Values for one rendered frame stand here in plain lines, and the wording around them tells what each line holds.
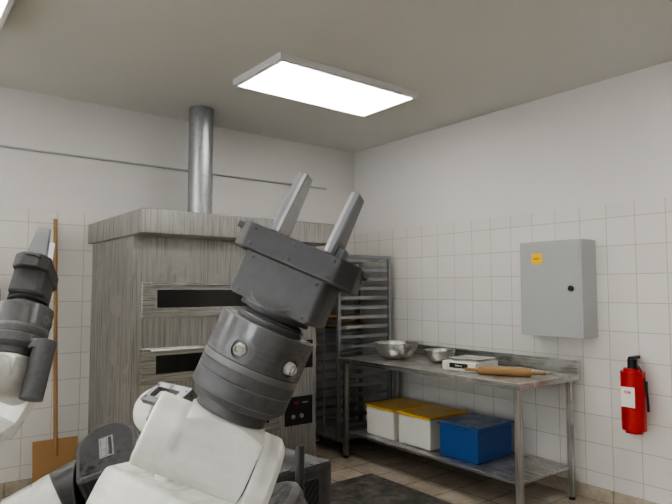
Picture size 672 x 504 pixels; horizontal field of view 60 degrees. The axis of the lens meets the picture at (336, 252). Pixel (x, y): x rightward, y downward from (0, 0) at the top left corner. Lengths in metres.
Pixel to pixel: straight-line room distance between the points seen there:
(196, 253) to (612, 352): 3.01
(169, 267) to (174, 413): 3.66
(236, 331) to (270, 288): 0.05
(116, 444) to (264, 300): 0.59
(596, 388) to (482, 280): 1.26
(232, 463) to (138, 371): 3.62
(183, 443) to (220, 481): 0.04
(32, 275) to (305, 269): 0.67
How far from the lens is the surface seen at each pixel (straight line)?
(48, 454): 4.85
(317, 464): 0.92
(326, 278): 0.49
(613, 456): 4.70
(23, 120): 5.10
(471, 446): 4.56
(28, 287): 1.08
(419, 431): 4.88
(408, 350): 5.11
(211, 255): 4.30
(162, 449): 0.52
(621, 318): 4.52
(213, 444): 0.52
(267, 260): 0.51
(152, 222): 3.90
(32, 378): 1.03
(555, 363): 4.70
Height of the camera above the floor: 1.49
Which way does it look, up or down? 4 degrees up
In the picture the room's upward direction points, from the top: straight up
